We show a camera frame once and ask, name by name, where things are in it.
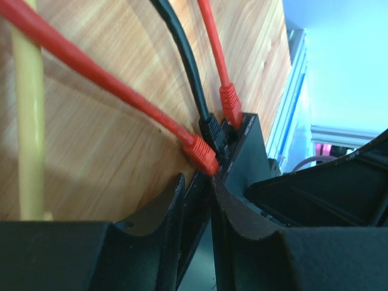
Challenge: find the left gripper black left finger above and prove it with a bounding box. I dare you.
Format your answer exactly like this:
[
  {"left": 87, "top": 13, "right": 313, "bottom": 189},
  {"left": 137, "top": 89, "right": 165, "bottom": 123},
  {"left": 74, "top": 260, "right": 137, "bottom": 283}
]
[{"left": 1, "top": 174, "right": 185, "bottom": 290}]

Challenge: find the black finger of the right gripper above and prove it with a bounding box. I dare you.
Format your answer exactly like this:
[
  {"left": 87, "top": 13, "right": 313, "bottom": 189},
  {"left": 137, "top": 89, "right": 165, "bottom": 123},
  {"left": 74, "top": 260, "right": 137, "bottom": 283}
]
[{"left": 244, "top": 132, "right": 387, "bottom": 227}]

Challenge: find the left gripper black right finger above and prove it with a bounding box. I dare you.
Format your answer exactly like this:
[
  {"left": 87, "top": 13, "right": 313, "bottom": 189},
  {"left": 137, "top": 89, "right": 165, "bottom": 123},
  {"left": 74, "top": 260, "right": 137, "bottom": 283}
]
[{"left": 211, "top": 176, "right": 387, "bottom": 290}]

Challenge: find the black network switch box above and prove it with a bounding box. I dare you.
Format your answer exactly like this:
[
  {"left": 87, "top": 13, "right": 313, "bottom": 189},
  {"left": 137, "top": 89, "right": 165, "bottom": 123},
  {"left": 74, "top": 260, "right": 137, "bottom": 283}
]
[{"left": 178, "top": 112, "right": 286, "bottom": 291}]

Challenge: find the red ethernet cable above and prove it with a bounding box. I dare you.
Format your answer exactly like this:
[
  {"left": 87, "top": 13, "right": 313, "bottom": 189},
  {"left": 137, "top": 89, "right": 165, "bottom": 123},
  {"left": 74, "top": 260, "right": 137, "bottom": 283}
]
[
  {"left": 0, "top": 0, "right": 219, "bottom": 176},
  {"left": 196, "top": 0, "right": 243, "bottom": 128}
]

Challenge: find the yellow ethernet cable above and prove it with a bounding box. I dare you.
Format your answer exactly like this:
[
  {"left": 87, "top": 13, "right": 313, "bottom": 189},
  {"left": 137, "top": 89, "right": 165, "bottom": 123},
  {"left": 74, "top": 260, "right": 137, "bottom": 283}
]
[{"left": 10, "top": 0, "right": 54, "bottom": 221}]

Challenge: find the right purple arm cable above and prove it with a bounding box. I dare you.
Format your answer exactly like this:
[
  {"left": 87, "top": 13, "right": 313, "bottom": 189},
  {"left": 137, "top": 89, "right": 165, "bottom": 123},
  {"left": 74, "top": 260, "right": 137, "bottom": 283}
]
[{"left": 293, "top": 154, "right": 337, "bottom": 172}]

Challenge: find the right aluminium frame post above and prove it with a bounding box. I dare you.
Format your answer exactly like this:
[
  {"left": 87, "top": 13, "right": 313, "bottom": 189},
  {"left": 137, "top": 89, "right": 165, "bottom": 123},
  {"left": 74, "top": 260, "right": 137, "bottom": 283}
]
[{"left": 266, "top": 29, "right": 313, "bottom": 173}]

